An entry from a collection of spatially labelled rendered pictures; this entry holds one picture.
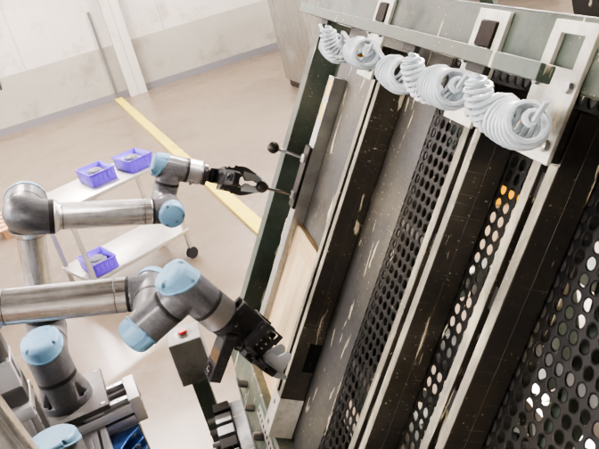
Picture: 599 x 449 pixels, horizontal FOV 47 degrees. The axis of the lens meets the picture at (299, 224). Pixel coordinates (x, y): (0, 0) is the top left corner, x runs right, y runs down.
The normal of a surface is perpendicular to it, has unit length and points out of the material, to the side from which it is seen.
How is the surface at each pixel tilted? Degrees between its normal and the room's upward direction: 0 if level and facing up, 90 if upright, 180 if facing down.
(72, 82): 90
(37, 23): 90
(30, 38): 90
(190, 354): 90
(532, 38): 60
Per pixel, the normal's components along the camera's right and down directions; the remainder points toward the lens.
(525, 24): -0.93, -0.18
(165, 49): 0.38, 0.30
